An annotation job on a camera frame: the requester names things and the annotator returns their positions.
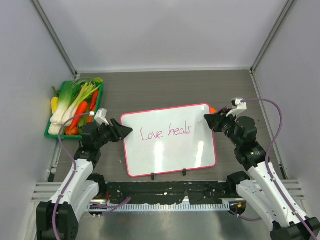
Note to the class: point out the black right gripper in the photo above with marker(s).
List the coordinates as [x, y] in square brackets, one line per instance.
[219, 118]

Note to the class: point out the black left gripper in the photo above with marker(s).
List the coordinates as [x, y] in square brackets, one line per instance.
[122, 131]

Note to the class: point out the pink framed whiteboard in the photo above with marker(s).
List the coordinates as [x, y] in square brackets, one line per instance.
[168, 140]

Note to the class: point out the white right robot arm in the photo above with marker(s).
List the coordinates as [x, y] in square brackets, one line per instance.
[259, 184]

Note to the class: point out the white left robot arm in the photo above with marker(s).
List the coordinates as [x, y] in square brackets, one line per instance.
[59, 217]

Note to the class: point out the orange tangerine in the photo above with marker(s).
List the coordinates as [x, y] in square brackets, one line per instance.
[213, 110]

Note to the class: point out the red toy chili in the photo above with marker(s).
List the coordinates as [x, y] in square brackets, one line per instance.
[92, 106]

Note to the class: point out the green leaf vegetable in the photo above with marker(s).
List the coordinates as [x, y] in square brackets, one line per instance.
[83, 120]

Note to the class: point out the orange toy carrot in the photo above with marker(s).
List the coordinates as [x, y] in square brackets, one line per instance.
[82, 108]

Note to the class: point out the green white leek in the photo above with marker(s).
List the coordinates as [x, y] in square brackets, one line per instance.
[84, 93]

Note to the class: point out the green plastic tray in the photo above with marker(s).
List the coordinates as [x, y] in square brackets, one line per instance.
[71, 102]

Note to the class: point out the green white bok choy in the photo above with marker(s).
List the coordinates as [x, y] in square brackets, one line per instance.
[63, 103]

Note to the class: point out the yellow toy pepper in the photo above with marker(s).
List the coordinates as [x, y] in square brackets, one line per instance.
[54, 104]

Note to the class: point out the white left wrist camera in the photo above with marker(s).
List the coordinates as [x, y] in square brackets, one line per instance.
[100, 116]

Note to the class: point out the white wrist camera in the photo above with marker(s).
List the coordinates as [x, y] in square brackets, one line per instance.
[100, 116]
[238, 107]

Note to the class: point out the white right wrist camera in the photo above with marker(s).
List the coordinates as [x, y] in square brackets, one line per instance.
[238, 107]

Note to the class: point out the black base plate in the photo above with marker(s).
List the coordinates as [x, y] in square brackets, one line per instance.
[169, 192]

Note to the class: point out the white slotted cable duct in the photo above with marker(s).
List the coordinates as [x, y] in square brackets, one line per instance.
[185, 206]

